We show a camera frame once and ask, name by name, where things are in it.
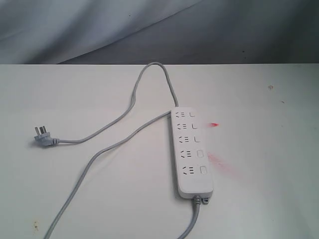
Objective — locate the grey backdrop cloth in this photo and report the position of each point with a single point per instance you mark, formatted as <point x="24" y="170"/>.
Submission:
<point x="167" y="31"/>

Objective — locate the grey three-pin plug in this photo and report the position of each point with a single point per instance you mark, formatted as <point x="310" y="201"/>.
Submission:
<point x="43" y="138"/>

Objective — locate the white power strip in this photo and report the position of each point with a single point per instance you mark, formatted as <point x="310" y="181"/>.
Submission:
<point x="194" y="178"/>

